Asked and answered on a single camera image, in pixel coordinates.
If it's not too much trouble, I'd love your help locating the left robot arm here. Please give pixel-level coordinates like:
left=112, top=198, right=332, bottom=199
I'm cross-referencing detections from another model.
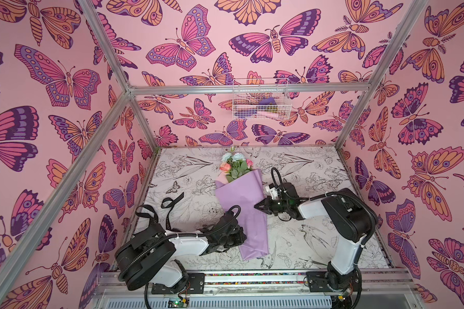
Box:
left=115, top=205, right=247, bottom=294

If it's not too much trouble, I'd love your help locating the white wire basket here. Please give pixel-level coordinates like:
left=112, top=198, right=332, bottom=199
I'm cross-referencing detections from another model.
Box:
left=230, top=79, right=292, bottom=122

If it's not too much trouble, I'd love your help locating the orange pink fake rose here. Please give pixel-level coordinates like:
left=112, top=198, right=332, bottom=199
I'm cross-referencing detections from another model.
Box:
left=220, top=162, right=232, bottom=173

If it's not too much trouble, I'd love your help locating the purple pink wrapping paper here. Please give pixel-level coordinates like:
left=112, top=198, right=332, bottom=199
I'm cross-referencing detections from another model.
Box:
left=215, top=169, right=269, bottom=261

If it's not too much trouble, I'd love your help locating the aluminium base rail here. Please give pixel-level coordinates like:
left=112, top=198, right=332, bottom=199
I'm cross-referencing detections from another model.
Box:
left=89, top=269, right=425, bottom=308

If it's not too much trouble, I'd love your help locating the aluminium frame structure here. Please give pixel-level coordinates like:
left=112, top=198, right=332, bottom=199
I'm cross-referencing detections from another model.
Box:
left=0, top=1, right=428, bottom=305

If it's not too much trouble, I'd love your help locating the white fake flower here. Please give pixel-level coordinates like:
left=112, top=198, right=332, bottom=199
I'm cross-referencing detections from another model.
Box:
left=221, top=146, right=246, bottom=165

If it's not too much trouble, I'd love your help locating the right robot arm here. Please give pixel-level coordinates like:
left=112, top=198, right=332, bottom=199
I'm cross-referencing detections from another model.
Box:
left=254, top=183, right=376, bottom=292

